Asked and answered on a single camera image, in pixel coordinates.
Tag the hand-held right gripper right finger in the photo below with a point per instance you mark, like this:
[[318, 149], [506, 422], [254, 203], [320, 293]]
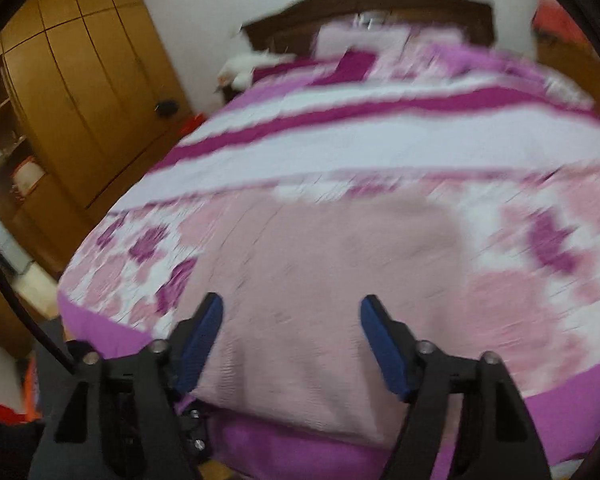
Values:
[[385, 350]]

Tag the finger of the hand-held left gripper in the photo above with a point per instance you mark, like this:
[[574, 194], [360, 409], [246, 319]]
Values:
[[196, 430]]

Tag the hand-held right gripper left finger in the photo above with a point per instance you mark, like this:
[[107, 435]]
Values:
[[200, 345]]

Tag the pink knitted sweater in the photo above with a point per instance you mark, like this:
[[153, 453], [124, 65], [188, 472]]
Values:
[[320, 285]]

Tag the magenta white striped blanket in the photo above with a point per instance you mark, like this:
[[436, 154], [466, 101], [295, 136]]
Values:
[[380, 150]]

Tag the small black object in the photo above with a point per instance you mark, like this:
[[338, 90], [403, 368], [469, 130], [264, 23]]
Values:
[[167, 108]]

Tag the white plush toy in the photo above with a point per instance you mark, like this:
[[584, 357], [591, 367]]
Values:
[[245, 65]]

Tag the wooden wardrobe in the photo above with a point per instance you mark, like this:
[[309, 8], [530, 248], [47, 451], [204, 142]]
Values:
[[80, 85]]

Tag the purple floral quilt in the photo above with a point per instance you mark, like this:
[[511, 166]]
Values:
[[520, 70]]

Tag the pink pillow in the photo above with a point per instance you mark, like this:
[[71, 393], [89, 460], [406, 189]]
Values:
[[360, 37]]

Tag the dark wooden headboard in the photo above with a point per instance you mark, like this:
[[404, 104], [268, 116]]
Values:
[[405, 2]]

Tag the wooden dresser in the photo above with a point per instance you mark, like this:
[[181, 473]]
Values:
[[580, 60]]

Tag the red orange cloth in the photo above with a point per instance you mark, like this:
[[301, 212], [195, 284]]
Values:
[[555, 17]]

